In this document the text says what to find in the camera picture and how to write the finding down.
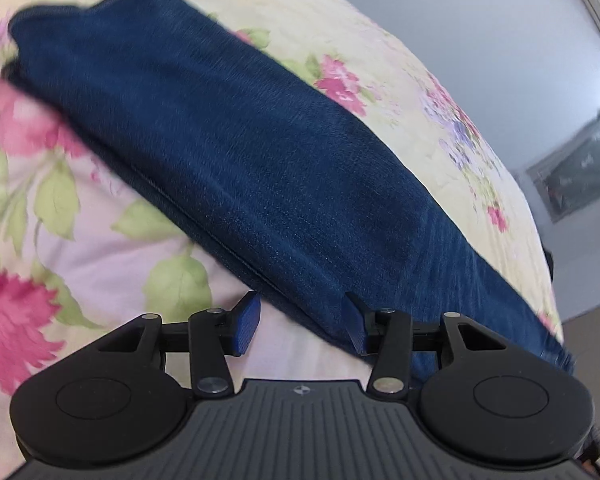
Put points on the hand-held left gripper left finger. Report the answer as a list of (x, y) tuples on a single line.
[(247, 321)]

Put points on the framed wall picture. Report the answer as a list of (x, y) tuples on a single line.
[(577, 162)]

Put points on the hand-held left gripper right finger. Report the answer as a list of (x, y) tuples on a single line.
[(356, 327)]

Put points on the blue denim pants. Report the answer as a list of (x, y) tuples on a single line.
[(240, 170)]

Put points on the floral bed blanket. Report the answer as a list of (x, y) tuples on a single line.
[(105, 240)]

